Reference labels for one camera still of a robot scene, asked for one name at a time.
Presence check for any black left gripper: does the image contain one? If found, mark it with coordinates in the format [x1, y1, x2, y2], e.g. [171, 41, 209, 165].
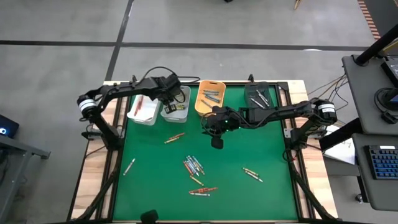
[149, 75, 183, 114]

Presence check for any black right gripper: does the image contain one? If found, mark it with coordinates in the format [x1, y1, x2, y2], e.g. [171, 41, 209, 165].
[203, 105, 243, 151]

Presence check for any light grey plastic bin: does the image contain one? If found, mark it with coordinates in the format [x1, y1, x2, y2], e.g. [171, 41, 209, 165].
[160, 85, 191, 124]

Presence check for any white plastic bin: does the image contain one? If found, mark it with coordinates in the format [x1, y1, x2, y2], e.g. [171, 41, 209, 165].
[126, 90, 162, 126]

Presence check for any orange plastic bin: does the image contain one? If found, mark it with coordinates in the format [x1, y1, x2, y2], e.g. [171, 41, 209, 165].
[194, 80, 227, 118]

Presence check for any dark grey plastic bin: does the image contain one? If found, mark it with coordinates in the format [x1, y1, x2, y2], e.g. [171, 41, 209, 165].
[244, 81, 276, 110]

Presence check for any green table mat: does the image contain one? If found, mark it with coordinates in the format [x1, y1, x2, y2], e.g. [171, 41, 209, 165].
[112, 86, 299, 222]

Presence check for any black rounded object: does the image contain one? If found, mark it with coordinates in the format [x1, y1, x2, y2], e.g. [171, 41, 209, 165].
[139, 209, 160, 224]

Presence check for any white paper sheet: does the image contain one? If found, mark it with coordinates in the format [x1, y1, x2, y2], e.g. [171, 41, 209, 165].
[322, 124, 357, 166]

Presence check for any grey desk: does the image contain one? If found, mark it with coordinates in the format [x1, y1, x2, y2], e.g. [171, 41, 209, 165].
[0, 133, 51, 224]
[353, 133, 398, 212]
[341, 54, 398, 136]

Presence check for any black device with blue light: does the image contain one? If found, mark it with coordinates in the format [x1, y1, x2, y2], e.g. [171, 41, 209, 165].
[0, 114, 20, 140]

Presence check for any black round device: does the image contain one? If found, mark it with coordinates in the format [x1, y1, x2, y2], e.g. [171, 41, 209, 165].
[374, 86, 398, 124]

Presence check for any backlit black keyboard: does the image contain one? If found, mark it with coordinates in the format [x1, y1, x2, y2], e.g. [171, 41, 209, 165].
[364, 144, 398, 181]

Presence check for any black pole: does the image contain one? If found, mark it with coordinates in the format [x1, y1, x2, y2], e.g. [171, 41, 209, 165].
[354, 23, 398, 67]

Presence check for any black monitor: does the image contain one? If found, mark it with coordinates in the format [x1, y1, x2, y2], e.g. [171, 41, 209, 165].
[381, 57, 398, 88]

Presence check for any black floor mat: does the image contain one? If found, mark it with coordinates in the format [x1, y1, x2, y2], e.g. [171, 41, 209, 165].
[364, 0, 398, 32]

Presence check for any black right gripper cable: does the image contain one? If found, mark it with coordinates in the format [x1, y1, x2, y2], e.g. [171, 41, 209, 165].
[200, 111, 218, 138]

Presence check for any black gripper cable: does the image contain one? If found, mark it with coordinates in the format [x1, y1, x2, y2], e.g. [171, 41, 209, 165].
[200, 111, 218, 138]
[136, 65, 201, 103]

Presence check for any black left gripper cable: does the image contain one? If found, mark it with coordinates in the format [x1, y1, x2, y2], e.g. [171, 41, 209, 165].
[136, 65, 201, 103]

